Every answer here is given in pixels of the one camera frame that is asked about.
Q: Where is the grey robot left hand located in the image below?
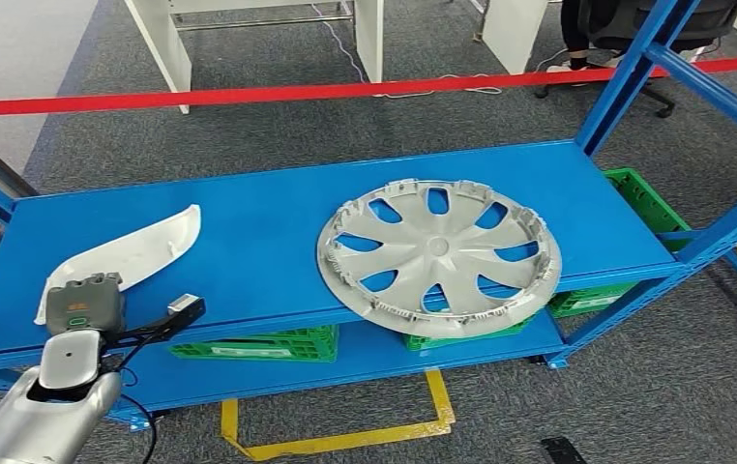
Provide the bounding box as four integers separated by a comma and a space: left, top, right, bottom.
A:
44, 272, 128, 337

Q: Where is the white plastic trim part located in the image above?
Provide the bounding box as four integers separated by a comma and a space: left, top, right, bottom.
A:
34, 203, 203, 326

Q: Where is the blue metal shelf rack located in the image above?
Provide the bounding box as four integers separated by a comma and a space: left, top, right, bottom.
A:
0, 0, 737, 431

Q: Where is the green plastic crate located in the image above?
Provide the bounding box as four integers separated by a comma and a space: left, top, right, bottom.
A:
546, 168, 692, 320
168, 324, 339, 364
403, 311, 540, 353

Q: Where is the white desk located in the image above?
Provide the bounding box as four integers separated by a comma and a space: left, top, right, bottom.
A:
123, 0, 385, 115

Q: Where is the red barrier tape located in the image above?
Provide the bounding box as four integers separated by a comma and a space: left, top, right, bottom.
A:
0, 52, 737, 119

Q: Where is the yellow floor tape outline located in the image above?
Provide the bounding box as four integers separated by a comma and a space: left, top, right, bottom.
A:
220, 369, 457, 464

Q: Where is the grey wheel hubcap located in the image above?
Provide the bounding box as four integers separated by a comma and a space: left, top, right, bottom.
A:
315, 179, 563, 339

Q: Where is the black robot foot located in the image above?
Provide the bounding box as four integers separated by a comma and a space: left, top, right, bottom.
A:
540, 436, 589, 464

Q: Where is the white desk panel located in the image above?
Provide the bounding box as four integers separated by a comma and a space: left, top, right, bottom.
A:
480, 0, 549, 75

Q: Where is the person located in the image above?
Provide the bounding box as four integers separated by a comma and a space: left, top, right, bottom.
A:
545, 0, 626, 73

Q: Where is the black office chair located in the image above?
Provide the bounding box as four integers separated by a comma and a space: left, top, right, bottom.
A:
531, 0, 737, 120

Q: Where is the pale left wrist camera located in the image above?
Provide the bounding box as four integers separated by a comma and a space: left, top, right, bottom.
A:
164, 292, 208, 329

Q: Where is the black cable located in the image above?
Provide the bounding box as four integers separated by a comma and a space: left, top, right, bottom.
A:
102, 323, 160, 464

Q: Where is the white floor cable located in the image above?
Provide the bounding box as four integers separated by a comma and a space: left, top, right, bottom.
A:
310, 3, 504, 101

